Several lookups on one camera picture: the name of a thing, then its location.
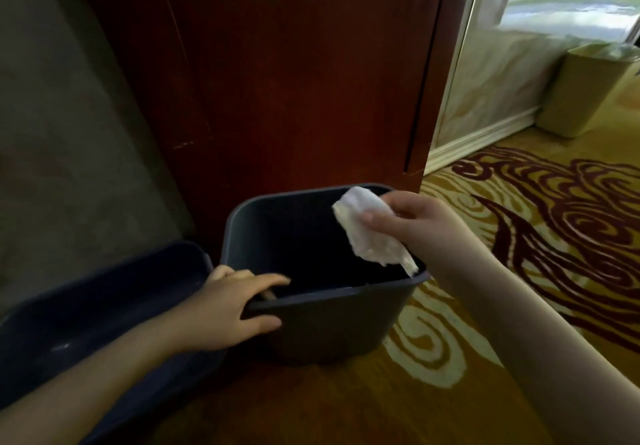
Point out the red-brown wooden cabinet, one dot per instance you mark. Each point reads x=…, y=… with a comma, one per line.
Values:
x=290, y=69

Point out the person's right hand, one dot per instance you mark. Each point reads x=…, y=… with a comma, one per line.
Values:
x=430, y=234

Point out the dark blue plastic bin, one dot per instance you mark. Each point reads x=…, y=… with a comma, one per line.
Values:
x=95, y=319

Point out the person's left forearm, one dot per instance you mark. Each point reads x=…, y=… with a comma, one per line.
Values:
x=85, y=384

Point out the person's right thumb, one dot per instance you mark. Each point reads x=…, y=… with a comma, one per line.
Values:
x=381, y=219

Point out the dark grey waste bin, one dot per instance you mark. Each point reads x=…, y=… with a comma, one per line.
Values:
x=330, y=319

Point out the beige waste bin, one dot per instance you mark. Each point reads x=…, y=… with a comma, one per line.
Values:
x=582, y=92

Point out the person's right forearm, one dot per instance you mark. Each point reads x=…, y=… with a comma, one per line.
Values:
x=540, y=339

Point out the white baseboard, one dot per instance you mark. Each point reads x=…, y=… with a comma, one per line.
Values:
x=480, y=142

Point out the person's left hand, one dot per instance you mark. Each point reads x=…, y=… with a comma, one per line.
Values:
x=215, y=314

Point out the person's left thumb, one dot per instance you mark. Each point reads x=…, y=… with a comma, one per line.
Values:
x=262, y=326

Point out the white cloth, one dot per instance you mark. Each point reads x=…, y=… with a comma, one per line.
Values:
x=372, y=244

